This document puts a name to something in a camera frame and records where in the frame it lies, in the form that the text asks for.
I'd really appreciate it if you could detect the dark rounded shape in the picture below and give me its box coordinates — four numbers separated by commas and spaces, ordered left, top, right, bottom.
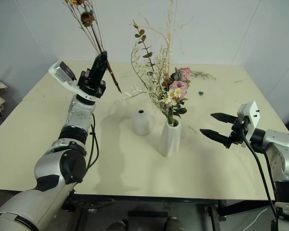
164, 216, 184, 231
106, 219, 130, 231

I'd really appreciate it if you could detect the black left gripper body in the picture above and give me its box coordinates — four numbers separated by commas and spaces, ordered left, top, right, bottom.
77, 68, 107, 99

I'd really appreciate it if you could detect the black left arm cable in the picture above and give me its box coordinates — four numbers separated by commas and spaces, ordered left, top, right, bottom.
79, 113, 100, 184

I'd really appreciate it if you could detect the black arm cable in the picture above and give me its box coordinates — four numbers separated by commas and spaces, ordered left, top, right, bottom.
79, 113, 100, 184
240, 120, 280, 231

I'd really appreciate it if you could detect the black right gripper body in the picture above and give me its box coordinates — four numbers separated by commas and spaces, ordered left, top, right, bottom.
225, 115, 247, 149

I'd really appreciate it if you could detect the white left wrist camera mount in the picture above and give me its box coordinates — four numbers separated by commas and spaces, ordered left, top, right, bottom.
48, 61, 80, 94

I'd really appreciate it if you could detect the black metal table frame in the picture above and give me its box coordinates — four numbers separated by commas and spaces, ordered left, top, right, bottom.
61, 190, 284, 231

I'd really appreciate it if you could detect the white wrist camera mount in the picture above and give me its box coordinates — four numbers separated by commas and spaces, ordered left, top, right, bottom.
48, 61, 80, 94
236, 101, 259, 148

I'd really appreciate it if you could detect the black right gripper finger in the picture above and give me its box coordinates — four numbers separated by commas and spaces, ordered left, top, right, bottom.
199, 128, 232, 146
210, 112, 238, 126

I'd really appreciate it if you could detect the dried brown flower bouquet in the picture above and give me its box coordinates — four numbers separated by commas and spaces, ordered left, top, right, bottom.
62, 0, 122, 93

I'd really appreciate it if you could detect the pink rose daisy bouquet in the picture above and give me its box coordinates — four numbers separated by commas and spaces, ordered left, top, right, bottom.
114, 0, 217, 126

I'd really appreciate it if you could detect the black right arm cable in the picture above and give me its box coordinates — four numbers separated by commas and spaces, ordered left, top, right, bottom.
240, 120, 280, 231

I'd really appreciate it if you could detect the thin white floor cable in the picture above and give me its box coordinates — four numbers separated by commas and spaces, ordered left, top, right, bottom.
247, 207, 270, 227

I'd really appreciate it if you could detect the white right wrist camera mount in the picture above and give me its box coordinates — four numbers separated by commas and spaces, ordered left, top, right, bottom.
236, 101, 259, 148

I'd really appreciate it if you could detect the white cylindrical vase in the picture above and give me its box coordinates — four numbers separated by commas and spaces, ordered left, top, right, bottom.
131, 109, 153, 135

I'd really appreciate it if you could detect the white faceted vase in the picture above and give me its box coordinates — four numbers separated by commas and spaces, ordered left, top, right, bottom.
158, 118, 182, 157

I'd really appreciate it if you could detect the black hand wheel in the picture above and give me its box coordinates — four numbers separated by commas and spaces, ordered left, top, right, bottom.
72, 197, 116, 209

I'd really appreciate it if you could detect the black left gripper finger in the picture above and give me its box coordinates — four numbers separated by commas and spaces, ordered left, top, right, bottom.
89, 53, 105, 82
101, 50, 109, 81

